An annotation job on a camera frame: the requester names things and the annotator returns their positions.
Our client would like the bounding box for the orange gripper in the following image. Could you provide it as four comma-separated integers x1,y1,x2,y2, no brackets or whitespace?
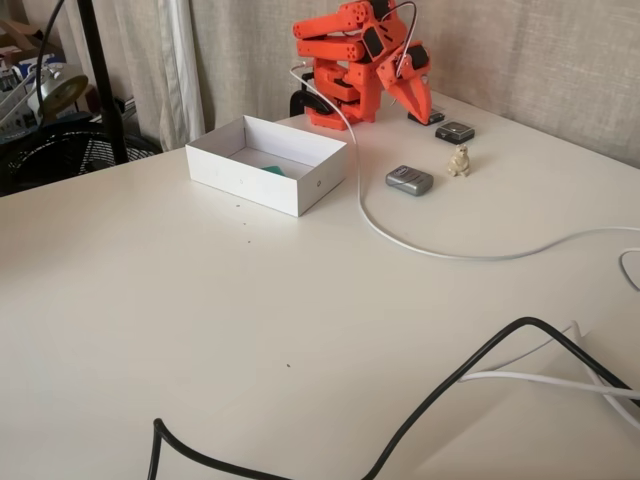
375,42,433,126

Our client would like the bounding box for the white cardboard bin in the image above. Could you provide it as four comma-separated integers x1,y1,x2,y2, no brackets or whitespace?
185,114,350,218

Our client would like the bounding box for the black square box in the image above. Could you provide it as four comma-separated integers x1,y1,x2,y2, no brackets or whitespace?
434,120,476,143
406,106,447,126

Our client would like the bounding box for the beige bear figurine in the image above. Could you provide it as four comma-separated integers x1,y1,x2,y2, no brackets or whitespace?
446,143,474,179

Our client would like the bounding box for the grey metal tin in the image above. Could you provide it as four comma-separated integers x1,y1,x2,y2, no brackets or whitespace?
384,163,434,199

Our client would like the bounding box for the black table clamp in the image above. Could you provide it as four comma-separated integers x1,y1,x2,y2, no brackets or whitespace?
289,68,335,120

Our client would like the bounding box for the beige linen curtain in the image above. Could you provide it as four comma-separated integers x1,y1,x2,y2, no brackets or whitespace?
59,0,640,169

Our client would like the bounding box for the white sheer curtain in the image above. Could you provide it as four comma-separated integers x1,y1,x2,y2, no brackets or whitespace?
155,0,209,152

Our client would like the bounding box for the black lamp pole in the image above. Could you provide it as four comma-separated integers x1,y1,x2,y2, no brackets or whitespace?
75,0,130,167

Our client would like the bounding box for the silver lamp head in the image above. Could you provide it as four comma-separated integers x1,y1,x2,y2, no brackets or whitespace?
27,62,90,121

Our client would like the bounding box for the black fan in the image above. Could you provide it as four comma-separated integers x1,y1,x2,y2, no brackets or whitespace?
0,127,164,199

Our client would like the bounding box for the brown cardboard box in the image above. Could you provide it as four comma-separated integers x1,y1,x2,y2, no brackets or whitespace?
0,18,51,56

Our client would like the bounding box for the thin servo wire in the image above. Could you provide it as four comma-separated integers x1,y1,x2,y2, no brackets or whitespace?
378,1,419,107

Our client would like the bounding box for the long white cable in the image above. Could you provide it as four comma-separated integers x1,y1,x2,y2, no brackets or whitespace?
288,62,640,292

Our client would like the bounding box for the thick black cable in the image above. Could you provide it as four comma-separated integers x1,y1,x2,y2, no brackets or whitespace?
147,316,640,480

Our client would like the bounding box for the thin white cable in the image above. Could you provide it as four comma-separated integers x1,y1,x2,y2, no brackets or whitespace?
569,319,640,432

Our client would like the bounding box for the thick white cable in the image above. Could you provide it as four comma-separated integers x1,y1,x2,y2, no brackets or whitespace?
458,369,640,397

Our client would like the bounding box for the black lamp cord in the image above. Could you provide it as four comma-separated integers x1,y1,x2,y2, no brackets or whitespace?
33,0,67,121

